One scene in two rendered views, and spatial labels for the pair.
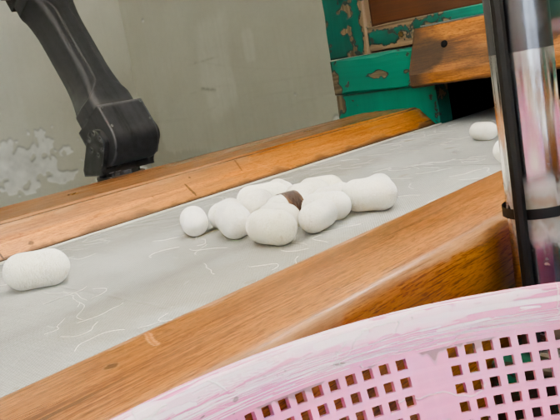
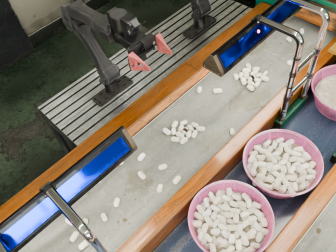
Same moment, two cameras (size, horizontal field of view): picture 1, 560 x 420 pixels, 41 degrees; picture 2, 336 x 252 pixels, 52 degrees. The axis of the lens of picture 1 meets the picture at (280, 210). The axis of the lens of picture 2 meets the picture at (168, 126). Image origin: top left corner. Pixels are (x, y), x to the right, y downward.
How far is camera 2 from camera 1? 115 cm
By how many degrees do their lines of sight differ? 42
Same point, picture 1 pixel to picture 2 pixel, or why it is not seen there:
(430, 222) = (272, 106)
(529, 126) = (284, 106)
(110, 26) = not seen: outside the picture
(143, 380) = (249, 132)
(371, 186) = (265, 79)
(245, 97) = not seen: outside the picture
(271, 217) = (251, 88)
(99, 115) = (198, 6)
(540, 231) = (283, 113)
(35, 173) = not seen: outside the picture
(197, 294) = (243, 104)
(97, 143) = (197, 13)
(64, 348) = (231, 113)
